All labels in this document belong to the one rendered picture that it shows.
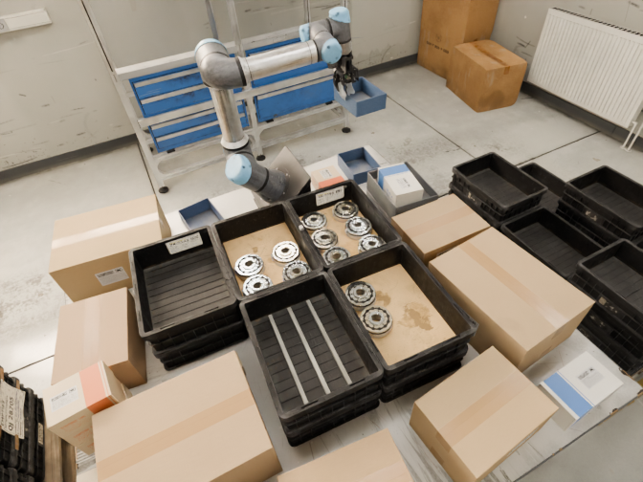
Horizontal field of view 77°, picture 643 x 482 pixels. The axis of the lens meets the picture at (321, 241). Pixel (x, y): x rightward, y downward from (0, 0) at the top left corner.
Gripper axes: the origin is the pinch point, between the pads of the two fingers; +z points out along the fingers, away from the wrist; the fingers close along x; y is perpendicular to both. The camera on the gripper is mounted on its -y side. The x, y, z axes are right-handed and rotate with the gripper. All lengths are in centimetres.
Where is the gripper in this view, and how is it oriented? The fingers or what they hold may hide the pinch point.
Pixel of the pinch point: (344, 96)
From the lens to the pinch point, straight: 187.1
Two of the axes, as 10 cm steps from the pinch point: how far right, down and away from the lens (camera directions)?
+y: 4.3, 6.3, -6.4
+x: 8.9, -4.1, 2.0
